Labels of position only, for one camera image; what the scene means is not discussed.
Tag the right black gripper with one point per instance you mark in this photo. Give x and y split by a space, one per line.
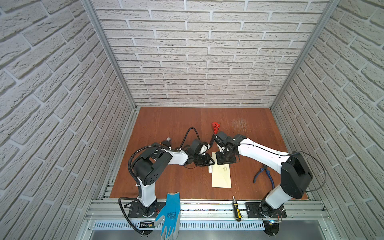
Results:
219 161

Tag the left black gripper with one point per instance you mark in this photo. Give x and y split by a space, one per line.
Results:
207 162

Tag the cream yellow envelope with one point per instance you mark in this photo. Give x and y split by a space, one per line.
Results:
221 176

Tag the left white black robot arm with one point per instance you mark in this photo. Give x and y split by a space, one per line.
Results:
153 160

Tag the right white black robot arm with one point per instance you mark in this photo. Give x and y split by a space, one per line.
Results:
295 173

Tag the red black pipe wrench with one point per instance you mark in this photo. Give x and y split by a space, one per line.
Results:
216 127

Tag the black yellow screwdriver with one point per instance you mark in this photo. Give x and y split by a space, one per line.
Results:
237 212

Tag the blue grey work glove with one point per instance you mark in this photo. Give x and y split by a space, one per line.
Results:
170 216

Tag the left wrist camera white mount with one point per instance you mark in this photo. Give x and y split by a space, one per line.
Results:
204 149

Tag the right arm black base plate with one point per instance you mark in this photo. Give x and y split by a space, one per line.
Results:
260 210

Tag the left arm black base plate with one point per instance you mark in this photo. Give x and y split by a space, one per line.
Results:
137 210

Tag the aluminium front rail frame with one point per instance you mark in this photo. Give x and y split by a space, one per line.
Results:
211 215

